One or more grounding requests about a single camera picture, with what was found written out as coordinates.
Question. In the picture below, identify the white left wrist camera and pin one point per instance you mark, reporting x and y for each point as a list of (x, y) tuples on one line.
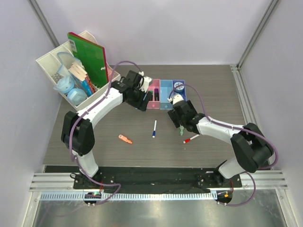
[(145, 83)]

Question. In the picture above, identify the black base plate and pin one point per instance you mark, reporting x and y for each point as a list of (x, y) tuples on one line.
[(164, 177)]

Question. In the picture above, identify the pastel four-drawer organizer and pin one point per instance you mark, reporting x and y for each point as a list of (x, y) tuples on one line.
[(165, 87)]

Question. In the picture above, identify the pink notebook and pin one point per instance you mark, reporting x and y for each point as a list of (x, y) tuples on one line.
[(109, 73)]

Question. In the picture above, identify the clear blue measuring cup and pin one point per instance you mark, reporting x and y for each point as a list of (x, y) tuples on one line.
[(65, 60)]

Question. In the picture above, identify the blue whiteboard marker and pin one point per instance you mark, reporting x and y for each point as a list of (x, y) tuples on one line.
[(154, 129)]

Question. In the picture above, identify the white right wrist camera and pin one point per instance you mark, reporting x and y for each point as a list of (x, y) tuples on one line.
[(175, 99)]

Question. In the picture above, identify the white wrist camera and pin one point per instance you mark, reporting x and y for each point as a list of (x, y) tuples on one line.
[(175, 99), (145, 83)]

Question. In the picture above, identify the white desk organizer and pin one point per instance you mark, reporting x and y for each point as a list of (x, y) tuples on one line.
[(50, 64)]

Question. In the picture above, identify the white slotted cable duct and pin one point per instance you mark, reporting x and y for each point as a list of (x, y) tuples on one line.
[(89, 196)]

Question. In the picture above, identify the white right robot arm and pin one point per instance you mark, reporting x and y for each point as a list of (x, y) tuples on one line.
[(250, 148)]

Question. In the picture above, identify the orange marker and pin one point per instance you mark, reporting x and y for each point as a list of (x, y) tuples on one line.
[(125, 139)]

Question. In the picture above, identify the wooden clips stack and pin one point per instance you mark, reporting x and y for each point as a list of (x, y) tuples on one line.
[(77, 70)]

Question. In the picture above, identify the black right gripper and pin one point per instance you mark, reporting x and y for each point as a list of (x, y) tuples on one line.
[(175, 117)]

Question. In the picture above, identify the red whiteboard marker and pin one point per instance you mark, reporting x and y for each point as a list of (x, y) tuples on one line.
[(190, 139)]

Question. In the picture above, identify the blue round slime jar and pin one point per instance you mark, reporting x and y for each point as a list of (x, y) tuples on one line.
[(178, 87)]

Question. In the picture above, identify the light green marker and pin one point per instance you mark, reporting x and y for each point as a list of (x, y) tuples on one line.
[(181, 130)]

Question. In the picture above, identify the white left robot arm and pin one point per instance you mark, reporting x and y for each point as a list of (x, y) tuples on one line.
[(78, 128)]

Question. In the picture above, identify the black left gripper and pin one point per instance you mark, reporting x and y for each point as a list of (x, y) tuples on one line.
[(141, 105)]

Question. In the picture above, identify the blue tape dispenser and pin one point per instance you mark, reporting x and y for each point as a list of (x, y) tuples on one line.
[(65, 85)]

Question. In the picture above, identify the green notebook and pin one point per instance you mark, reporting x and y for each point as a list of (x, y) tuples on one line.
[(92, 57)]

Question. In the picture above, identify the light blue round case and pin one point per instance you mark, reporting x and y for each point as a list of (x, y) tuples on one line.
[(76, 96)]

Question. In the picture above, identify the purple highlighter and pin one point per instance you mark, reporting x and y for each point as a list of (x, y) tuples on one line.
[(156, 94)]

